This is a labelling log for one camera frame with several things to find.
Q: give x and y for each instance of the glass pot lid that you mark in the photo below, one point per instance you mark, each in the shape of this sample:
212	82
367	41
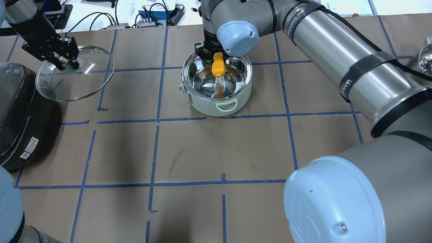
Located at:
96	68

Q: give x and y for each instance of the dark grey rice cooker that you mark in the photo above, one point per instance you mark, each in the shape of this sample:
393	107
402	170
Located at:
24	114

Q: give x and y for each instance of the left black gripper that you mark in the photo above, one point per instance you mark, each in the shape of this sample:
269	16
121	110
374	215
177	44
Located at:
41	33

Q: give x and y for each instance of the yellow plastic corn cob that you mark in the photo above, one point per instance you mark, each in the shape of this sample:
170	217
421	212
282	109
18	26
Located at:
218	68

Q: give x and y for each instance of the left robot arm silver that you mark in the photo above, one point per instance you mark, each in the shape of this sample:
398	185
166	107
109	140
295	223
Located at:
25	16

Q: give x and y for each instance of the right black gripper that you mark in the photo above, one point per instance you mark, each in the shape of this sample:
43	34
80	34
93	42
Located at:
209	37

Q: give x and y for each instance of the pale green cooking pot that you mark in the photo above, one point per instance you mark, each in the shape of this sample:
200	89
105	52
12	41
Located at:
213	96

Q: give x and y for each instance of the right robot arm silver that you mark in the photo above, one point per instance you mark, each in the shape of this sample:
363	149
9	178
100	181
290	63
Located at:
376	192

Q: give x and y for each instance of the steel steamer basket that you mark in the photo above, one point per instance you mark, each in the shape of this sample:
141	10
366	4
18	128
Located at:
425	60

